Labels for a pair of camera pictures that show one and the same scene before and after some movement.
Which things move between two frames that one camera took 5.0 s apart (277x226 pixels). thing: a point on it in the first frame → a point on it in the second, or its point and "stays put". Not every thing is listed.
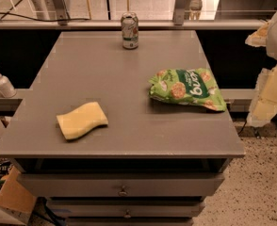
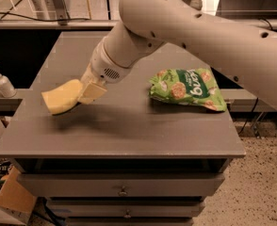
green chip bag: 187,86 stays put
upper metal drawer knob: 122,192 stays put
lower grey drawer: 125,208 stays put
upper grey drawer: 124,185 stays put
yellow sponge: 82,121 → 62,97
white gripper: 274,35 → 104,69
